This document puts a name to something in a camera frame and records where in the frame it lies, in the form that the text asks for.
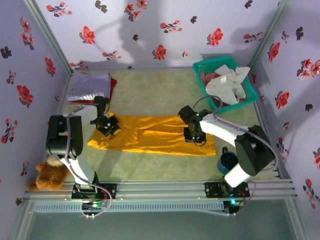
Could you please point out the orange t-shirt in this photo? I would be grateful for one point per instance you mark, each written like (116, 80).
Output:
(155, 140)

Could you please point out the white t-shirt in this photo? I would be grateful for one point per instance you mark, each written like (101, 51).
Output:
(225, 85)

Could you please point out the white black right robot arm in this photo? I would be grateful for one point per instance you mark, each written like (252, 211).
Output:
(220, 127)

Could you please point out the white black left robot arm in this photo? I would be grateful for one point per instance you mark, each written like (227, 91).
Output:
(80, 170)

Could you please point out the lavender folded printed t-shirt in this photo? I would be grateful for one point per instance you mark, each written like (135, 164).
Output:
(90, 83)

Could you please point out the pale green table mat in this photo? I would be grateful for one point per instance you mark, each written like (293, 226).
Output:
(150, 165)

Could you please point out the dark blue mug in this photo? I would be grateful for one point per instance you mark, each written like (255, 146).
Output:
(226, 161)

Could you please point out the teal plastic basket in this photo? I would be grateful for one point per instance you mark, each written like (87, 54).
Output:
(212, 61)

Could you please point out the brown teddy bear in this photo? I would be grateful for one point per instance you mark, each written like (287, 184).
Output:
(50, 177)

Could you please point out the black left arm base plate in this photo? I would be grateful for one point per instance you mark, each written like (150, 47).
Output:
(110, 191)

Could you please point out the thin aluminium wall rail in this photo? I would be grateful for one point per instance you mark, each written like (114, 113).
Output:
(162, 68)

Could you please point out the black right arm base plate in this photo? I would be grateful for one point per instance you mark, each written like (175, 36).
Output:
(211, 190)

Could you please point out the long aluminium mounting rail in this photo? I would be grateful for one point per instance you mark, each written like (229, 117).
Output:
(162, 190)

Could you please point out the aluminium corner post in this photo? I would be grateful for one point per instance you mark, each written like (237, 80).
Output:
(273, 25)
(40, 20)

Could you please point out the aluminium frame leg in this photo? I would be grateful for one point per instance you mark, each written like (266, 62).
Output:
(298, 220)
(23, 220)

